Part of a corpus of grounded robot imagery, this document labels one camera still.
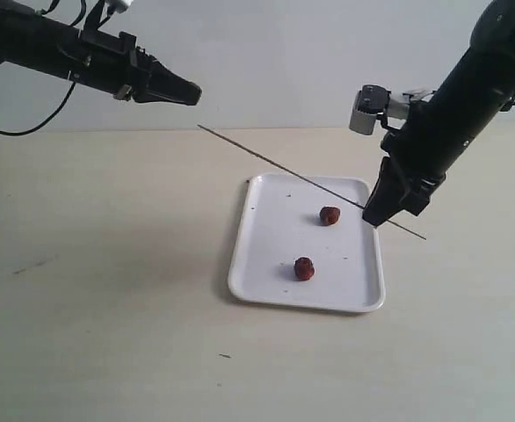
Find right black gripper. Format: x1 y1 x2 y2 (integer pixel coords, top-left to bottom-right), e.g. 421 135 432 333
362 128 446 227

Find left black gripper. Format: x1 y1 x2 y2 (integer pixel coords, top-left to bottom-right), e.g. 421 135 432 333
66 30 202 106

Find thin metal skewer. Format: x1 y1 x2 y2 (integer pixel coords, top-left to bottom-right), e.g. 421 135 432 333
197 124 427 241

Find dried red date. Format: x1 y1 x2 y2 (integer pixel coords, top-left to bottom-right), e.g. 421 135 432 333
294 257 316 281
319 207 341 226

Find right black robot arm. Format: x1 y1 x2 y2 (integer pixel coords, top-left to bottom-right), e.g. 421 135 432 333
362 1 515 227

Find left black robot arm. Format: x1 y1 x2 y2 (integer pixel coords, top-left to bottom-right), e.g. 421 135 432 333
0 1 202 106

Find white rectangular plastic tray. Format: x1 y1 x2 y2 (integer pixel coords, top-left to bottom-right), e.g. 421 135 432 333
228 173 386 313

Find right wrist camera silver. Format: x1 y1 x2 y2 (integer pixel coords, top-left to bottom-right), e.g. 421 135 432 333
348 84 437 135

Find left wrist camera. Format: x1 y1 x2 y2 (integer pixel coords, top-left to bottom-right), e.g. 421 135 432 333
105 0 134 14

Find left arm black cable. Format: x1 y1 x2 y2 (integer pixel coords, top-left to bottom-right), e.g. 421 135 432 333
0 0 109 136

